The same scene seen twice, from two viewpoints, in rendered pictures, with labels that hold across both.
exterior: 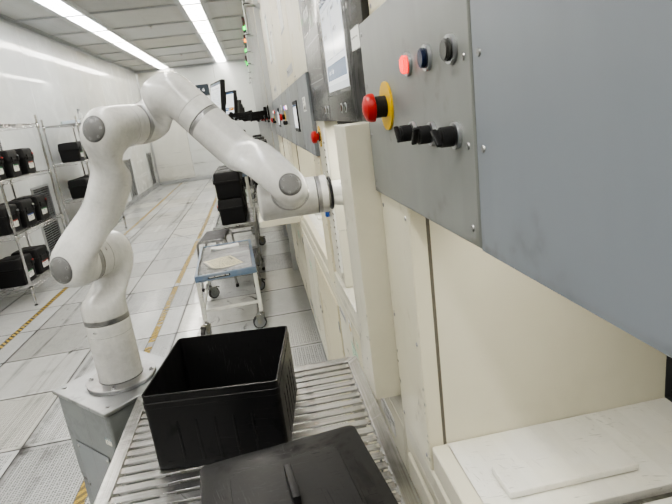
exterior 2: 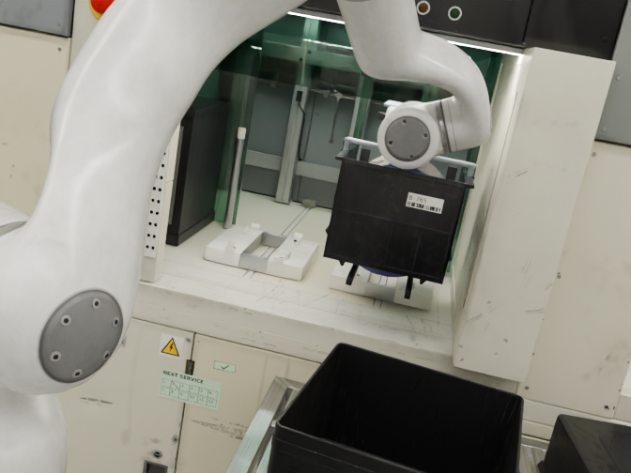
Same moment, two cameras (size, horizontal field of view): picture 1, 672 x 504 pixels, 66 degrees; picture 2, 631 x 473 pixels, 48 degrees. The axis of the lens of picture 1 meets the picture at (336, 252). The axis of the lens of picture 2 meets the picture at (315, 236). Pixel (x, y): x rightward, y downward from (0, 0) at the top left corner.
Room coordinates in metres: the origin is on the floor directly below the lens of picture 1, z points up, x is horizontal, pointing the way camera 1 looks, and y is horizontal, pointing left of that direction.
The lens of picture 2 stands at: (1.02, 1.11, 1.36)
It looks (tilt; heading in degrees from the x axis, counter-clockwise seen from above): 16 degrees down; 284
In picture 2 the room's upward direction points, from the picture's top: 11 degrees clockwise
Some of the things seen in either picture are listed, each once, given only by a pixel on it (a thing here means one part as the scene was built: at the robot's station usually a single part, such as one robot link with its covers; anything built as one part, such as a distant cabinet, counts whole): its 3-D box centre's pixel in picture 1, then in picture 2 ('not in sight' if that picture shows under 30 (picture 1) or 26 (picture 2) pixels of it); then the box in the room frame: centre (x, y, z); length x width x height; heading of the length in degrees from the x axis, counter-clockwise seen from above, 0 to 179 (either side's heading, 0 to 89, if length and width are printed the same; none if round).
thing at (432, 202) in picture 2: not in sight; (400, 194); (1.19, -0.16, 1.11); 0.24 x 0.20 x 0.32; 7
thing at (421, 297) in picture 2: not in sight; (384, 275); (1.22, -0.36, 0.89); 0.22 x 0.21 x 0.04; 97
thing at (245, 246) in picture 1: (232, 282); not in sight; (3.84, 0.82, 0.24); 0.97 x 0.52 x 0.48; 10
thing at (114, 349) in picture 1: (114, 348); not in sight; (1.37, 0.66, 0.85); 0.19 x 0.19 x 0.18
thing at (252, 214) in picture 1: (239, 235); not in sight; (5.51, 1.01, 0.24); 0.94 x 0.53 x 0.48; 7
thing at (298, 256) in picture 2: not in sight; (265, 248); (1.49, -0.32, 0.89); 0.22 x 0.21 x 0.04; 97
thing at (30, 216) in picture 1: (17, 213); not in sight; (5.27, 3.15, 0.81); 0.30 x 0.28 x 0.26; 7
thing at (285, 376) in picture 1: (228, 391); (397, 466); (1.06, 0.28, 0.85); 0.28 x 0.28 x 0.17; 89
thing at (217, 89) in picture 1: (237, 101); not in sight; (4.65, 0.67, 1.59); 0.50 x 0.41 x 0.36; 97
